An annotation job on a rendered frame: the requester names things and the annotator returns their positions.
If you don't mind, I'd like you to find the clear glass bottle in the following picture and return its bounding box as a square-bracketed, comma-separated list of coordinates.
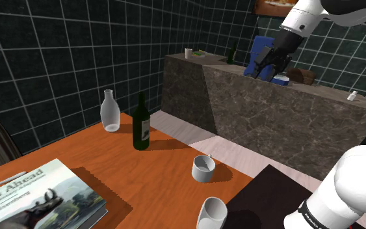
[99, 88, 122, 133]

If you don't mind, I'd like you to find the dark green wine bottle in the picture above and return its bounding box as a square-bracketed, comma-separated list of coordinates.
[132, 91, 151, 152]

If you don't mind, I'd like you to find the grey mug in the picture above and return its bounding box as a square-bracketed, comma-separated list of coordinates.
[190, 154, 216, 183]

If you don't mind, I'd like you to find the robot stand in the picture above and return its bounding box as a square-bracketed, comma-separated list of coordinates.
[226, 163, 366, 229]

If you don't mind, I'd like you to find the book with landscape cover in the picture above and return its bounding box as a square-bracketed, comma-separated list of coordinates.
[0, 158, 109, 229]

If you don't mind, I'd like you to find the grey cup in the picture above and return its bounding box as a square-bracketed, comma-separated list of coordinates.
[196, 196, 228, 229]

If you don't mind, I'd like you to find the brown marble counter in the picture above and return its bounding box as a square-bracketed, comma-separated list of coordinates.
[161, 35, 366, 182]

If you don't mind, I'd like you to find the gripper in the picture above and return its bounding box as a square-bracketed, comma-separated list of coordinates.
[253, 27, 305, 79]

